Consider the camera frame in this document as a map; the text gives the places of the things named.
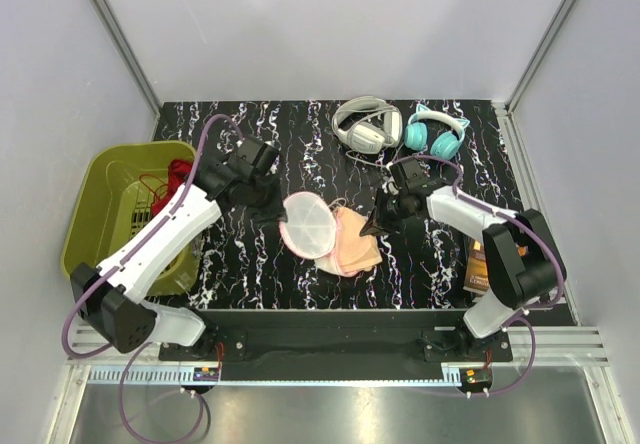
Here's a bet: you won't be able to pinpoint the white pink-trimmed mesh laundry bag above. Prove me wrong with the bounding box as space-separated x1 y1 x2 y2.
280 191 346 264

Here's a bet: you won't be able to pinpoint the white grey headset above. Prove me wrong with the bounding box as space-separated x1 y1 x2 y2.
331 96 403 155

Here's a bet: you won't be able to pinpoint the teal cat-ear headphones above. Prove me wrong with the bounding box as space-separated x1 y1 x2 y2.
403 103 470 160

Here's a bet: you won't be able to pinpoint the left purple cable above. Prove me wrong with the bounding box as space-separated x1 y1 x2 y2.
62 113 246 440

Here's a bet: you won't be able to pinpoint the beige bra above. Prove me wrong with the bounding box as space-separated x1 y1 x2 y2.
315 206 382 277

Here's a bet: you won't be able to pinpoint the aluminium corner post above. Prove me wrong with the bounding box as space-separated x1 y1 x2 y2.
504 0 601 115
90 0 162 116

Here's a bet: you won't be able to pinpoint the aluminium right corner post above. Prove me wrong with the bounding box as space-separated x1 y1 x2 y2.
504 0 601 115

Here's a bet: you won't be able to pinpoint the dark paperback book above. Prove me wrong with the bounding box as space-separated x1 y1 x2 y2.
463 240 490 295

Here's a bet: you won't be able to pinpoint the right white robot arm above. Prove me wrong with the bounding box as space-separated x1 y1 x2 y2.
360 155 567 361

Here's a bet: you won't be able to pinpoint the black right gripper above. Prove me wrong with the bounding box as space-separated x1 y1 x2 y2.
361 188 410 238

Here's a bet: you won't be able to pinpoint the aluminium left corner post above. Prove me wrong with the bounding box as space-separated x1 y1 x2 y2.
90 0 162 116

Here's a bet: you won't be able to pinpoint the red garment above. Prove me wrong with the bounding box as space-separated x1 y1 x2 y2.
138 159 193 217

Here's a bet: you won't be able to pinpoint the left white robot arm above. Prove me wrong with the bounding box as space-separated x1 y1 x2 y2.
70 136 286 360

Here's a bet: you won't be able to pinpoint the olive green plastic basket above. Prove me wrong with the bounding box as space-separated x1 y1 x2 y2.
61 141 195 277

